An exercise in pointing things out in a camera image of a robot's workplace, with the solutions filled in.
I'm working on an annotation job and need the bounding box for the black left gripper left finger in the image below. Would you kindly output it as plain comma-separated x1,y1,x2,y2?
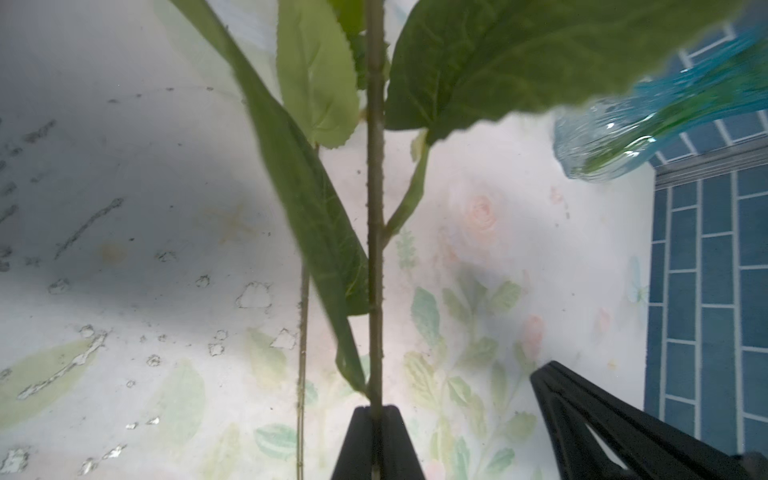
330,407,373,480

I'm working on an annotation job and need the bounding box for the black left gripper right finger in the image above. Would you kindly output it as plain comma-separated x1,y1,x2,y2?
381,405,425,480

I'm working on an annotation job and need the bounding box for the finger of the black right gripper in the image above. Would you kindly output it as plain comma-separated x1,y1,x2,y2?
530,361,767,480

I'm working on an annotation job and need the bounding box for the yellow sunflower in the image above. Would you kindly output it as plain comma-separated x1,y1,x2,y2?
176,1,742,417
296,265,310,480

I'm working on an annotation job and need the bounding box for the blue glass vase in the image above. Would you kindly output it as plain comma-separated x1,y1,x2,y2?
553,30,767,182

